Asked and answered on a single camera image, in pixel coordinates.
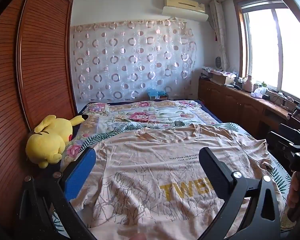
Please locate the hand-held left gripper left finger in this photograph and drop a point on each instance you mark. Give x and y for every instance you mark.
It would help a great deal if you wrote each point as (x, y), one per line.
(80, 172)

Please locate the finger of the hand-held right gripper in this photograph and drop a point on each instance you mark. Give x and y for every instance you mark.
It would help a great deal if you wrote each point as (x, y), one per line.
(296, 136)
(280, 143)

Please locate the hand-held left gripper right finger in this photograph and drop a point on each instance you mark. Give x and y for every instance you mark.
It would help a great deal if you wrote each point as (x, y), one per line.
(215, 173)

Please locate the beige printed t-shirt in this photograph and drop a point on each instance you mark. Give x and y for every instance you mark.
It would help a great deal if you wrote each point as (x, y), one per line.
(152, 150)

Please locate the person's right hand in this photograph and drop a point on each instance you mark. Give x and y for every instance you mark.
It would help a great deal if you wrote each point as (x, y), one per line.
(293, 190)

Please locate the small black tripod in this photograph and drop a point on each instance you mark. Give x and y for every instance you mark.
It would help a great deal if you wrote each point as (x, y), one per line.
(298, 111)

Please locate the leaf print bedsheet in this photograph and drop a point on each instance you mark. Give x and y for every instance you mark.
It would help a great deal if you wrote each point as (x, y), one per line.
(277, 177)

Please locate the yellow plush toy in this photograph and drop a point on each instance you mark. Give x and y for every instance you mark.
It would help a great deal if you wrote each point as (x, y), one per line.
(50, 140)

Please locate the white plastic jug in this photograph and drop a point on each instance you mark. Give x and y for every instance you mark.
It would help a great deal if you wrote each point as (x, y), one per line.
(258, 90)

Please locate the wooden cabinet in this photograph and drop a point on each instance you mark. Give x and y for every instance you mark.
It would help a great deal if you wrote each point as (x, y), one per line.
(230, 105)

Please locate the pink vase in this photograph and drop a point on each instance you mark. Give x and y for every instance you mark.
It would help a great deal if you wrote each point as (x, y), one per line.
(247, 85)

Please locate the floral quilt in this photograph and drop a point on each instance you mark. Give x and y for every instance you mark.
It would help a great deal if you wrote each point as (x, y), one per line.
(140, 115)

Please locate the open cardboard box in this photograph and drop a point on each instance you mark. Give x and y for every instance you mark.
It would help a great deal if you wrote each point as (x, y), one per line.
(221, 79)

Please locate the window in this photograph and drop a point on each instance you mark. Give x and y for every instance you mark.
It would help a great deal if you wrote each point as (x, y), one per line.
(262, 47)

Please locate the stack of papers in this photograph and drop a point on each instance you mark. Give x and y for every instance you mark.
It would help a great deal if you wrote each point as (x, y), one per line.
(207, 73)

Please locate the small round fan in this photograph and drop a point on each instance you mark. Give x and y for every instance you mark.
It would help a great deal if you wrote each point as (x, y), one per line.
(218, 63)

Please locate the circle patterned sheer curtain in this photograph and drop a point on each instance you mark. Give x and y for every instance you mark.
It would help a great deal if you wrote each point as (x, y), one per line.
(130, 62)

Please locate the patterned window curtain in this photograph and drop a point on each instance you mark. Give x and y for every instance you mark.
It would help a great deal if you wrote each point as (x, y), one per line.
(220, 30)

